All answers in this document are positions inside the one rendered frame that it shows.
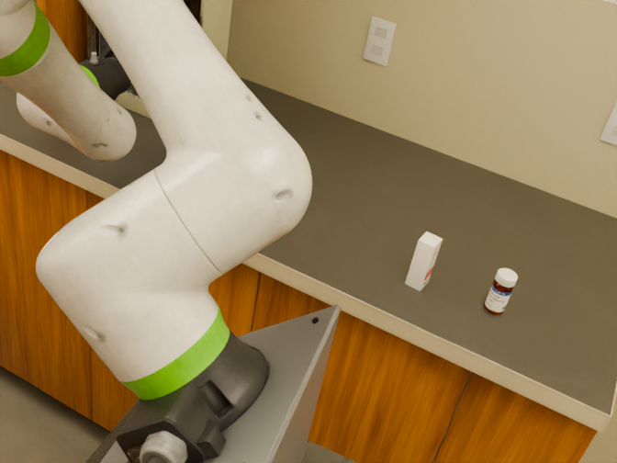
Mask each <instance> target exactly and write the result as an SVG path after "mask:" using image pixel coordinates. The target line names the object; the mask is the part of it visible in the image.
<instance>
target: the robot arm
mask: <svg viewBox="0 0 617 463"><path fill-rule="evenodd" d="M78 1H79V2H80V4H81V5H82V6H83V8H84V9H85V11H86V12H87V14H88V15H89V17H90V18H92V20H93V21H94V23H95V25H96V26H97V28H98V29H99V31H100V32H101V34H102V35H103V37H104V38H105V40H106V41H107V43H108V45H107V46H106V48H105V49H104V50H103V52H102V53H101V54H100V55H99V56H97V57H96V52H92V53H91V54H92V58H89V59H86V60H84V61H83V62H78V63H77V61H76V60H75V59H74V57H73V56H72V55H71V53H69V51H68V50H67V48H66V47H65V45H64V44H63V42H62V40H61V38H60V37H59V35H58V34H57V32H56V31H55V29H54V28H53V26H52V25H51V23H50V21H49V20H48V19H47V18H46V16H45V15H44V14H43V12H42V11H41V9H40V8H39V6H38V5H37V3H36V2H35V1H34V0H0V82H2V83H3V84H5V85H7V86H9V87H10V88H12V89H13V90H15V91H17V108H18V111H19V113H20V115H21V116H22V118H23V119H24V120H25V121H26V122H27V123H28V124H29V125H31V126H32V127H34V128H36V129H38V130H42V131H44V132H46V133H49V134H50V135H53V136H55V137H57V138H59V139H61V140H63V141H65V142H67V143H69V144H70V145H72V146H73V147H74V148H75V149H77V150H78V151H80V152H82V153H83V154H84V155H86V156H87V157H89V158H91V159H93V160H95V161H98V162H102V163H109V162H115V161H117V160H119V159H121V158H123V157H124V156H126V155H127V154H128V153H129V152H130V150H131V149H132V147H133V145H134V143H135V140H136V126H135V122H134V120H133V118H132V116H131V115H130V113H129V112H128V111H127V110H126V109H125V108H123V107H122V106H121V105H119V104H118V103H117V102H115V100H116V99H117V97H118V95H120V94H122V93H124V92H126V91H127V89H128V88H129V86H130V85H133V86H134V88H135V89H136V91H137V93H138V95H139V97H140V99H141V101H142V103H143V105H144V106H145V108H146V110H147V111H148V113H149V115H150V117H151V120H152V122H153V124H154V126H155V128H156V129H157V131H158V133H159V135H160V137H161V139H162V141H163V144H164V146H165V149H166V158H165V160H164V162H163V163H162V164H161V165H159V166H158V167H156V168H155V169H153V170H152V171H150V172H149V173H148V174H146V175H144V176H142V177H141V178H138V179H137V180H135V181H134V182H132V183H130V184H129V185H127V186H125V187H123V188H122V189H120V190H119V191H118V192H116V193H115V194H113V195H112V196H110V197H108V198H106V199H105V200H103V201H101V202H100V203H98V204H97V205H95V206H93V207H92V208H90V209H89V210H87V211H86V212H84V213H83V214H81V215H79V216H78V217H76V218H75V219H73V220H72V221H70V222H69V223H68V224H66V225H65V226H64V227H63V228H61V229H60V230H59V231H58V232H57V233H56V234H55V235H54V236H53V237H52V238H51V239H50V240H49V242H48V243H47V244H46V245H45V246H44V248H43V249H42V250H41V252H40V253H39V256H38V258H37V262H36V273H37V277H38V279H39V281H40V283H41V284H42V285H43V287H44V288H45V289H47V291H48V292H49V293H50V295H51V296H52V298H53V299H54V300H55V302H56V303H57V304H58V305H59V307H60V308H61V309H62V311H63V312H64V313H65V315H66V316H67V317H68V318H69V320H70V321H71V322H72V323H73V325H74V326H75V327H76V329H77V330H78V331H79V333H80V334H81V335H82V336H83V338H84V339H85V340H86V342H87V343H89V344H90V346H91V347H92V348H93V349H94V351H95V352H96V353H97V355H98V356H99V357H100V358H101V360H102V361H103V362H104V363H105V364H106V365H107V367H108V368H109V369H110V371H111V372H112V373H113V374H114V376H115V377H116V378H117V379H118V381H119V382H120V383H122V384H123V385H125V386H126V387H128V388H129V389H130V390H132V391H133V392H134V393H135V394H136V396H137V397H138V398H139V400H140V403H139V404H138V406H137V407H136V409H135V410H134V412H133V413H132V415H131V416H130V417H129V419H128V420H127V422H126V423H125V425H124V427H123V428H122V430H121V431H120V433H119V434H118V436H117V442H118V444H119V446H120V447H121V449H122V450H123V452H124V453H125V455H126V457H127V458H128V461H127V463H202V462H203V461H204V459H207V458H210V457H215V456H218V455H219V453H220V451H221V449H222V448H223V446H224V444H225V442H226V438H225V437H224V435H223V434H222V433H221V432H223V431H224V430H225V429H227V428H228V427H229V426H231V425H232V424H233V423H234V422H236V421H237V420H238V419H239V418H240V417H241V416H242V415H243V414H244V413H245V412H246V411H247V410H248V409H249V408H250V407H251V406H252V404H253V403H254V402H255V401H256V399H257V398H258V397H259V395H260V394H261V392H262V390H263V389H264V386H265V384H266V382H267V380H268V377H269V371H270V367H269V364H268V362H267V360H266V358H265V357H264V355H263V353H262V352H261V351H260V350H259V349H257V348H255V347H252V346H249V345H247V344H245V343H244V342H242V341H241V340H240V339H239V338H238V337H236V336H235V335H234V333H233V332H232V331H231V330H230V328H229V327H228V326H227V324H226V323H225V322H224V319H223V317H222V314H221V311H220V308H219V305H218V304H217V302H216V301H215V300H214V299H213V298H212V296H211V295H210V293H209V292H208V287H209V284H210V283H211V282H212V281H214V280H216V279H217V278H219V277H221V276H222V275H224V274H225V273H227V272H228V271H230V270H231V269H232V268H234V267H235V266H237V265H239V264H240V263H242V262H244V261H245V260H247V259H248V258H250V257H251V256H253V255H255V254H257V253H258V252H260V251H261V250H263V249H264V248H265V247H267V246H268V245H270V244H271V243H273V242H275V241H277V240H278V239H280V238H281V237H283V236H284V235H286V234H287V233H289V232H290V231H291V230H292V229H294V228H295V227H296V225H297V224H298V223H299V222H300V220H301V219H302V217H303V216H304V214H305V212H306V210H307V208H308V206H309V202H310V198H311V192H312V175H311V170H310V166H309V161H308V159H307V156H306V155H305V154H304V152H303V150H302V149H301V147H300V146H299V145H298V143H297V142H296V141H295V140H294V139H293V138H292V137H291V136H290V134H289V133H288V132H287V131H286V130H285V129H284V128H283V127H282V126H281V125H280V124H279V123H278V121H277V120H276V119H275V118H274V117H273V116H272V115H271V114H270V112H269V111H268V110H267V109H266V108H265V107H264V106H263V104H262V103H261V102H260V101H259V100H258V99H257V98H256V96H255V95H254V94H253V93H252V91H251V90H250V89H249V88H248V87H247V86H246V85H245V84H244V82H243V81H242V80H241V79H240V77H239V76H238V75H237V74H236V73H235V72H234V71H233V70H232V68H231V67H230V66H229V64H228V63H227V62H226V60H225V59H224V58H223V57H222V55H221V54H220V53H219V51H218V50H217V48H216V47H215V46H214V44H213V43H212V42H211V40H210V39H209V38H208V36H207V34H206V33H205V32H204V30H203V29H202V28H201V27H200V26H199V24H198V23H197V21H196V19H195V18H194V16H193V15H192V13H191V12H190V10H189V9H188V7H187V6H186V4H185V2H184V1H183V0H78ZM114 54H115V55H116V57H117V58H113V56H114Z"/></svg>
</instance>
